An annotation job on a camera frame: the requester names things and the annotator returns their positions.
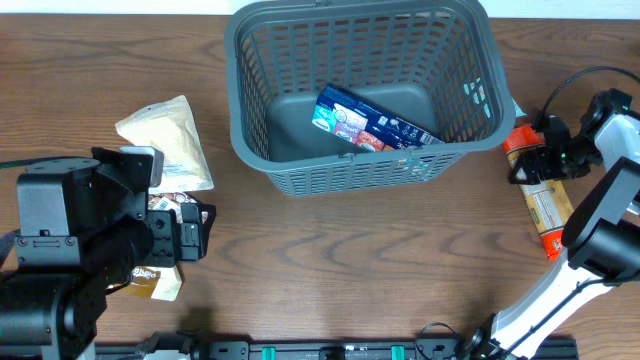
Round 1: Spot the orange cracker sleeve pack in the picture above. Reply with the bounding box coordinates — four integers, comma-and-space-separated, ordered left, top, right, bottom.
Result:
503, 125, 573, 261

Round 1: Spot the teal snack packet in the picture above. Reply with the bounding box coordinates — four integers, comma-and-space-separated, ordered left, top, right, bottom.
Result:
513, 100, 526, 118

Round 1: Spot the beige pouch with label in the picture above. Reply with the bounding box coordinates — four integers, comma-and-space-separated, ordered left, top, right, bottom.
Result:
115, 95, 214, 194

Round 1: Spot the tissue multipack blue side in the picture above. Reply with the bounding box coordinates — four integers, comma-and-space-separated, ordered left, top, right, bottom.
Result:
311, 84, 443, 152

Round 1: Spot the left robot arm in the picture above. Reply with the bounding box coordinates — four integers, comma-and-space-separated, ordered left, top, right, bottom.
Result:
1, 149, 216, 359

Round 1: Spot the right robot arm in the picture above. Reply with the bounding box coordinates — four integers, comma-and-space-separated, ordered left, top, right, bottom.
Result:
468, 88, 639, 359

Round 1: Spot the brown cookie snack pouch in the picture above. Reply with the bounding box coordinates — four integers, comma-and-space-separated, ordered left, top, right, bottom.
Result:
124, 193, 197, 302

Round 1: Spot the grey plastic lattice basket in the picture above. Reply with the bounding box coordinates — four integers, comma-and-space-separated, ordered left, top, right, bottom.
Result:
224, 0, 516, 196

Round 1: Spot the right black cable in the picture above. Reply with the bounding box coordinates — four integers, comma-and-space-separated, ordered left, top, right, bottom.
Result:
539, 65, 640, 121

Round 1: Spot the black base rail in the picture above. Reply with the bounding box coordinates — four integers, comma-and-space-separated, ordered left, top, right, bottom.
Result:
94, 332, 580, 360

